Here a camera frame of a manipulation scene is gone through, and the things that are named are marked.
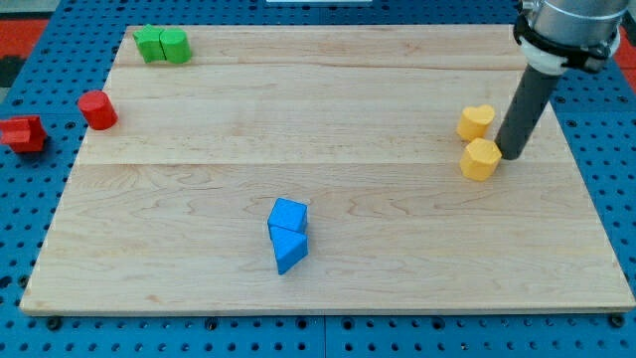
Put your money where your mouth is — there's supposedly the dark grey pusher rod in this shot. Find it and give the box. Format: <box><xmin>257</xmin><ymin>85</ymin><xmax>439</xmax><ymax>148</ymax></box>
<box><xmin>495</xmin><ymin>65</ymin><xmax>560</xmax><ymax>160</ymax></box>

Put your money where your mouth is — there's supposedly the yellow hexagon block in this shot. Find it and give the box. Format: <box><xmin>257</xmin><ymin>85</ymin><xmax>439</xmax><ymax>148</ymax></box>
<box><xmin>459</xmin><ymin>138</ymin><xmax>502</xmax><ymax>181</ymax></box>

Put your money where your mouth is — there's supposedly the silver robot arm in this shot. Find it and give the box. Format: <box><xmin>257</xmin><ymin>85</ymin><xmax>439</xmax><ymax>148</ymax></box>
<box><xmin>495</xmin><ymin>0</ymin><xmax>629</xmax><ymax>160</ymax></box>

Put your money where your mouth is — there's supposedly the yellow heart block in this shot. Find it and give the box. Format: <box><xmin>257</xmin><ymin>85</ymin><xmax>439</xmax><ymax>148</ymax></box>
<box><xmin>456</xmin><ymin>104</ymin><xmax>496</xmax><ymax>141</ymax></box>

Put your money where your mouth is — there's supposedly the blue cube block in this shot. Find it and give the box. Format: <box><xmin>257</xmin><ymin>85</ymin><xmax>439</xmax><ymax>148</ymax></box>
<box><xmin>267</xmin><ymin>198</ymin><xmax>307</xmax><ymax>242</ymax></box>

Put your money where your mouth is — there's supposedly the blue triangle block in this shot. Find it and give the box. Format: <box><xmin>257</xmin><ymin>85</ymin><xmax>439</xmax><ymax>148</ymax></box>
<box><xmin>269</xmin><ymin>226</ymin><xmax>308</xmax><ymax>274</ymax></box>

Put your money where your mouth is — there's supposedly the green cylinder block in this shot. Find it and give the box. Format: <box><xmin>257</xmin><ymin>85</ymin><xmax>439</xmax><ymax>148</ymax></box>
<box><xmin>160</xmin><ymin>28</ymin><xmax>192</xmax><ymax>64</ymax></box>

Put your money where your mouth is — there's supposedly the wooden board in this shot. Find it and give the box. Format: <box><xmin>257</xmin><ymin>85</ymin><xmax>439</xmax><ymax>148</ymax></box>
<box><xmin>21</xmin><ymin>25</ymin><xmax>635</xmax><ymax>316</ymax></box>

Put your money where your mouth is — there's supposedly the green star block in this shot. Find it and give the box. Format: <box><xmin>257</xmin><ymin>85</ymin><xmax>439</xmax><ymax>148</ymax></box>
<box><xmin>132</xmin><ymin>24</ymin><xmax>166</xmax><ymax>64</ymax></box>

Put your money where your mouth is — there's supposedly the red cylinder block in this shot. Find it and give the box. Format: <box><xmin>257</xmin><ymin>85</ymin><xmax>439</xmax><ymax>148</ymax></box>
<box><xmin>78</xmin><ymin>90</ymin><xmax>118</xmax><ymax>130</ymax></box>

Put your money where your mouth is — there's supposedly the red star block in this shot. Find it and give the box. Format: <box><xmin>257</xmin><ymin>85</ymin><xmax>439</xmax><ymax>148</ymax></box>
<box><xmin>1</xmin><ymin>115</ymin><xmax>47</xmax><ymax>153</ymax></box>

